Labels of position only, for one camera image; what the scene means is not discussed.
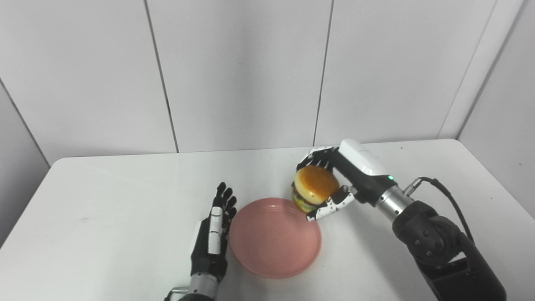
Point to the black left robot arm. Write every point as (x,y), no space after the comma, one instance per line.
(200,288)

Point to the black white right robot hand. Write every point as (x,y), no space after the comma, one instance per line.
(363,175)

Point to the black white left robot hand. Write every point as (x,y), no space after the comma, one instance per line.
(207,261)

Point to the pink round plate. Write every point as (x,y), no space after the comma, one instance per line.
(273,242)

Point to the toy hamburger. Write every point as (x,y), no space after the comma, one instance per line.
(315,184)

